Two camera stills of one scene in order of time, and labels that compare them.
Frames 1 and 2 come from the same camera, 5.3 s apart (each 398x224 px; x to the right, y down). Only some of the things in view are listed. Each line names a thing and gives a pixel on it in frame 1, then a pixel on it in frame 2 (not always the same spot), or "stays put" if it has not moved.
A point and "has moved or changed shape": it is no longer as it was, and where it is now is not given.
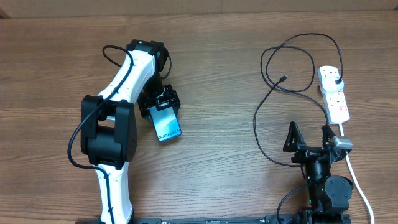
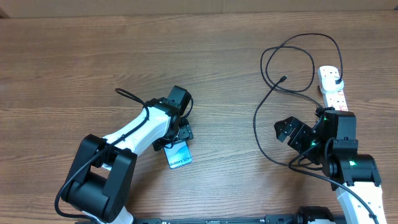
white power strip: x=334 y=100 stays put
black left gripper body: x=161 y=97 -> x=184 y=132
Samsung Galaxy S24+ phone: x=165 y=123 has moved or changed shape
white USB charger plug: x=329 y=84 stays put
